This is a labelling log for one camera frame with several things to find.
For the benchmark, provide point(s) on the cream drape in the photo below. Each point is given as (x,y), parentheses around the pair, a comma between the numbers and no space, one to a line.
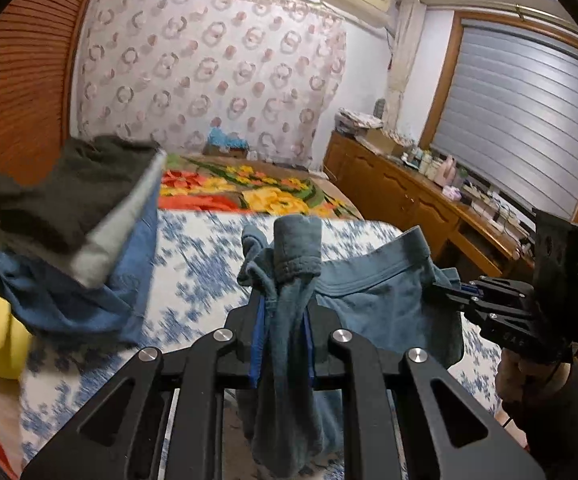
(404,60)

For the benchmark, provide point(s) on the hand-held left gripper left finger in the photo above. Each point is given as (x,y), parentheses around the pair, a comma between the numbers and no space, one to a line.
(256,345)

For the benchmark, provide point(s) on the stack of printed papers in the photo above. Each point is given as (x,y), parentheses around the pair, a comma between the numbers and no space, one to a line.
(356,120)

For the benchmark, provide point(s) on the cardboard box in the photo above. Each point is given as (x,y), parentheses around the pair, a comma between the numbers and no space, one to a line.
(384,142)

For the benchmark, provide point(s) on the wooden sideboard cabinet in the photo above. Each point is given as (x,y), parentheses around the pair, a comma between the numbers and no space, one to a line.
(394,190)

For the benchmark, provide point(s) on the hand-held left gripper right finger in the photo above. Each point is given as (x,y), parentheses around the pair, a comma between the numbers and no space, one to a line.
(349,360)

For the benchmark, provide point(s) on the wooden louvre door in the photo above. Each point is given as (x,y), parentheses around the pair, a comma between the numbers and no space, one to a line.
(24,90)

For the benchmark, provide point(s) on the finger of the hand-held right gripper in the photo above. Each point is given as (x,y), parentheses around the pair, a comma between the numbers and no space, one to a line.
(499,325)
(504,287)

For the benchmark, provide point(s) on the dark olive folded garment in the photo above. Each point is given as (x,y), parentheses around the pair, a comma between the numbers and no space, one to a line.
(69,200)

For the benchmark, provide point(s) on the teal blue sweatshirt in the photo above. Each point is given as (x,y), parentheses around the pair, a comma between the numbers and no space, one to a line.
(289,340)

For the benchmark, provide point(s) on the small box with blue cloth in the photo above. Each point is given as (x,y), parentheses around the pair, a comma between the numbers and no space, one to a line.
(224,140)

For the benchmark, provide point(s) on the grey folded garment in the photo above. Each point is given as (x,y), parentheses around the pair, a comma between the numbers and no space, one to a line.
(114,240)

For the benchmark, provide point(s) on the person's right hand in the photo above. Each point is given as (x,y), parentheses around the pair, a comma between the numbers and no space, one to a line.
(511,375)

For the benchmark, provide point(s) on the colourful flower blanket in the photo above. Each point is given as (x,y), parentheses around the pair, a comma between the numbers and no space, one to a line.
(249,190)

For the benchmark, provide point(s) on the blue floral white bedsheet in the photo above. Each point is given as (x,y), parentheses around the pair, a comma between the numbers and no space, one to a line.
(199,260)

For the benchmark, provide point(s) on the blue denim folded jeans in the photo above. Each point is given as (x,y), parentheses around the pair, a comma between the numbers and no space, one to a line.
(84,305)

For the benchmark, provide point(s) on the grey window blind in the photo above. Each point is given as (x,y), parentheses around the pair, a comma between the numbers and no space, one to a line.
(519,115)

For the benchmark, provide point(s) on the pink bottle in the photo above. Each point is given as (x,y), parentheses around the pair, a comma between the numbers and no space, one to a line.
(448,170)

